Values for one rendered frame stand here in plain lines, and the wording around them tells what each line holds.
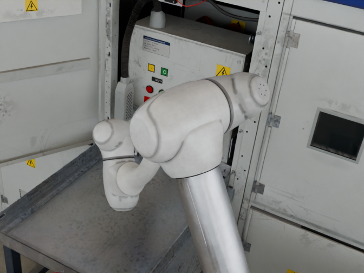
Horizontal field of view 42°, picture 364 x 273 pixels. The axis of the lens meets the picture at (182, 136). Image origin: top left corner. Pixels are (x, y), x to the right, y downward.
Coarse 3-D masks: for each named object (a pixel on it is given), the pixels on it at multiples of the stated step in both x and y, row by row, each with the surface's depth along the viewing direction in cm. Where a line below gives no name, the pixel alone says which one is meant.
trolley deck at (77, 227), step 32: (64, 192) 180; (96, 192) 182; (160, 192) 185; (32, 224) 164; (64, 224) 165; (96, 224) 167; (128, 224) 168; (160, 224) 170; (32, 256) 156; (64, 256) 153; (96, 256) 154; (128, 256) 155; (160, 256) 157
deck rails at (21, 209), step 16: (80, 160) 192; (96, 160) 199; (64, 176) 185; (32, 192) 170; (48, 192) 178; (16, 208) 164; (32, 208) 170; (0, 224) 159; (16, 224) 162; (176, 240) 154; (160, 272) 150
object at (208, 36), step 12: (144, 24) 187; (168, 24) 190; (180, 24) 192; (192, 24) 193; (204, 24) 194; (180, 36) 178; (192, 36) 181; (204, 36) 182; (216, 36) 184; (228, 36) 185; (240, 36) 186; (216, 48) 173; (228, 48) 174; (240, 48) 175; (252, 48) 176; (228, 156) 192
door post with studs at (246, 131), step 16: (272, 0) 152; (272, 16) 154; (256, 32) 159; (272, 32) 156; (256, 48) 162; (272, 48) 159; (256, 64) 164; (240, 128) 178; (240, 144) 182; (240, 160) 184; (240, 176) 188; (240, 192) 191
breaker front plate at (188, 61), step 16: (144, 32) 185; (176, 48) 181; (192, 48) 178; (208, 48) 175; (144, 64) 191; (160, 64) 188; (176, 64) 184; (192, 64) 181; (208, 64) 178; (224, 64) 174; (240, 64) 171; (144, 80) 195; (176, 80) 187; (192, 80) 184; (224, 144) 190; (224, 160) 193
